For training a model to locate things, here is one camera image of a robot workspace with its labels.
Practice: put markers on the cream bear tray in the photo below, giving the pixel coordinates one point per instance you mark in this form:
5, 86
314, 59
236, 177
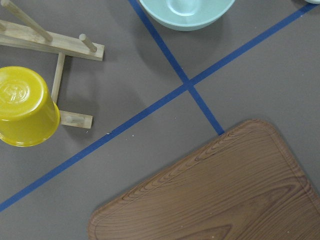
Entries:
313, 1

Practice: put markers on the brown wooden tray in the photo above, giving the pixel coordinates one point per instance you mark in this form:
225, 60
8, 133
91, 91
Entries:
244, 185

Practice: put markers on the green bowl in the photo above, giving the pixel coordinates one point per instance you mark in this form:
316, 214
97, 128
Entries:
186, 15

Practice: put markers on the yellow mug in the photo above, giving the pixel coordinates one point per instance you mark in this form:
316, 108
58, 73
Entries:
28, 115

